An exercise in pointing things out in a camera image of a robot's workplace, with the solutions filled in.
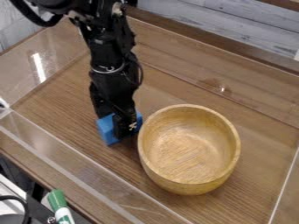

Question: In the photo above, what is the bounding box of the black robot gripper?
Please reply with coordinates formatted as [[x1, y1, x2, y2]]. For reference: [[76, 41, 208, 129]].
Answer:
[[88, 62, 142, 139]]

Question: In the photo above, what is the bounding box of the blue foam block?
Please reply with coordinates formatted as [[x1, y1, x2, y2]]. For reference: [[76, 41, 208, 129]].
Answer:
[[96, 112, 142, 145]]

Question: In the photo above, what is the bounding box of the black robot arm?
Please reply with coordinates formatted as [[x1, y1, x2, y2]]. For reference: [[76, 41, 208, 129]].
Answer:
[[9, 0, 144, 138]]

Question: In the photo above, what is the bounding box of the brown wooden bowl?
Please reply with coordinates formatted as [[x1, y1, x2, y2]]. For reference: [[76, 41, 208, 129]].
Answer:
[[137, 104, 240, 195]]

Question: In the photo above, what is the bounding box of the green and white marker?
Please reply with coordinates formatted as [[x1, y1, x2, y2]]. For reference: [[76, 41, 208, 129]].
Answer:
[[46, 189, 76, 224]]

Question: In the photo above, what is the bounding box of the clear acrylic tray wall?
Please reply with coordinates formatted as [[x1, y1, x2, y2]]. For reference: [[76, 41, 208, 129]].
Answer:
[[0, 108, 190, 224]]

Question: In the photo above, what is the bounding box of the black cable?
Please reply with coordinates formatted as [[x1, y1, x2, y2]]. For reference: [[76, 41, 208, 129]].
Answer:
[[0, 194, 33, 224]]

